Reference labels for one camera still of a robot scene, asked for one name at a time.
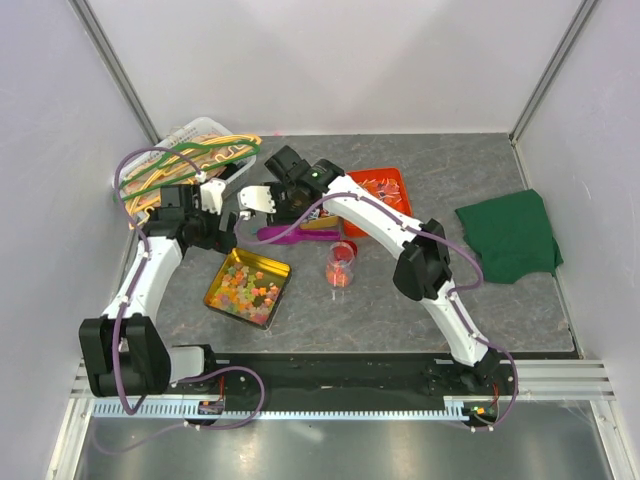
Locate green cloth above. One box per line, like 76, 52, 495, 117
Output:
456, 189, 564, 284

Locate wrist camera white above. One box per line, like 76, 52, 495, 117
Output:
200, 177, 227, 214
237, 185, 276, 220

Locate gold tin wrapped lollipops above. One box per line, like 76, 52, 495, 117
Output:
300, 208, 340, 230

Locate gold square tin star candies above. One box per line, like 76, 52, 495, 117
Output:
203, 248, 292, 330

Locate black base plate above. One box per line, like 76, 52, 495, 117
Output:
160, 352, 519, 409

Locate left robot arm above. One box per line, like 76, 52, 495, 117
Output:
79, 180, 236, 397

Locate red jar lid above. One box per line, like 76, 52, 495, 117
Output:
330, 240, 358, 263

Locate orange box of lollipops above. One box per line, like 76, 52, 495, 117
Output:
327, 167, 419, 246

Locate clear plastic jar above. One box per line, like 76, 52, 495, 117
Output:
325, 243, 356, 301

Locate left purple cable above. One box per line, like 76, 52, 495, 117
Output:
89, 147, 266, 456

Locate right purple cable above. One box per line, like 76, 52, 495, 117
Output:
234, 192, 521, 434

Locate purple cable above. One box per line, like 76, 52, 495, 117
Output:
234, 192, 521, 434
89, 147, 266, 456

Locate purple plastic scoop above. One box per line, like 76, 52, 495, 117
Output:
257, 225, 341, 245

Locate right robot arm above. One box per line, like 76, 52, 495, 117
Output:
265, 146, 500, 394

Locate grey cable duct rail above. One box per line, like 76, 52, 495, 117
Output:
92, 397, 496, 420

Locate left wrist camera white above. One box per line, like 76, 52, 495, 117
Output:
200, 177, 227, 214

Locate orange wavy clothes hanger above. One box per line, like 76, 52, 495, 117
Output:
121, 145, 245, 223

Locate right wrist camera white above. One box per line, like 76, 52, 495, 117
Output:
237, 185, 276, 220

